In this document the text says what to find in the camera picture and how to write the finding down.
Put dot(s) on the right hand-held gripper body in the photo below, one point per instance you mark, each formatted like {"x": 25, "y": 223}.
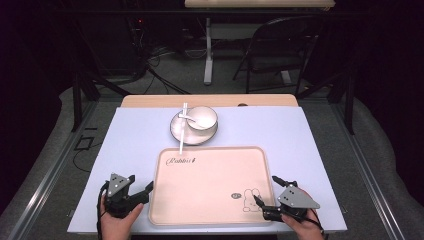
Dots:
{"x": 295, "y": 198}

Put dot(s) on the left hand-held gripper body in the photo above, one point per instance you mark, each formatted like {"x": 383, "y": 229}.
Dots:
{"x": 116, "y": 185}

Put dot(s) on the pink plastic tray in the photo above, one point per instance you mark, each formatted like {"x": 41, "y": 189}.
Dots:
{"x": 210, "y": 186}

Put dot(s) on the white ceramic plate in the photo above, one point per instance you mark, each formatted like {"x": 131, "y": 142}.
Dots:
{"x": 196, "y": 138}

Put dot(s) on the white ceramic bowl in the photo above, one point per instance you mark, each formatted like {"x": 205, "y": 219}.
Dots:
{"x": 206, "y": 121}

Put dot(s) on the person's right hand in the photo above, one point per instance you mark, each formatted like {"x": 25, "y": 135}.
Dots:
{"x": 306, "y": 230}

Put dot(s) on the person's left hand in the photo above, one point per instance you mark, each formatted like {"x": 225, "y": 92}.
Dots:
{"x": 116, "y": 228}

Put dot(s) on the white table mat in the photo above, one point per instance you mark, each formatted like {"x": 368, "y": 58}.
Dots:
{"x": 133, "y": 140}

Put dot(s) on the black floor socket box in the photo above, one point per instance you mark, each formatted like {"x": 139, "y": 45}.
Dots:
{"x": 83, "y": 143}

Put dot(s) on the black metal stand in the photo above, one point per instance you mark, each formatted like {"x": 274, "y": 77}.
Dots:
{"x": 349, "y": 100}
{"x": 77, "y": 100}

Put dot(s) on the light wooden table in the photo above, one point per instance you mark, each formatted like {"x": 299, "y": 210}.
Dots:
{"x": 213, "y": 100}

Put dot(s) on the white-legged wooden table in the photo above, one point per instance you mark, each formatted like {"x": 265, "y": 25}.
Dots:
{"x": 208, "y": 60}

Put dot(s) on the black folding chair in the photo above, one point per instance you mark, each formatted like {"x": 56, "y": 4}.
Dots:
{"x": 276, "y": 40}

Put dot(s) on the dark equipment rack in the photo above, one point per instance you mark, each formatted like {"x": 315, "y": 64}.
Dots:
{"x": 136, "y": 36}

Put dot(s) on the aluminium floor rail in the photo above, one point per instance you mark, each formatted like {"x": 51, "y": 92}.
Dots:
{"x": 50, "y": 173}
{"x": 366, "y": 173}

